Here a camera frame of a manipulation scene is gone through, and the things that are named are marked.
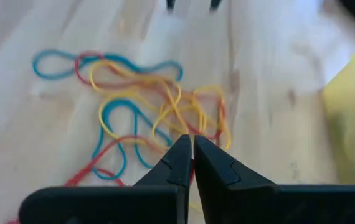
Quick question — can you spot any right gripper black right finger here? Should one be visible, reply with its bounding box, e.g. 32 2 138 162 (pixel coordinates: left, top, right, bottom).
193 134 355 224

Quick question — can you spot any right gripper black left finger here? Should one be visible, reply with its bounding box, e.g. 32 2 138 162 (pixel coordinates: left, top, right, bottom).
18 134 192 224

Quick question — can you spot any yellow rubber band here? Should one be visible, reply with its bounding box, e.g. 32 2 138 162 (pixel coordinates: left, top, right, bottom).
88 59 183 125
98 93 172 150
151 85 232 151

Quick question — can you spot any teal rubber band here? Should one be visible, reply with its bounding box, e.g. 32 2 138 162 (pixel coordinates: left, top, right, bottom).
92 98 174 181
32 49 184 82

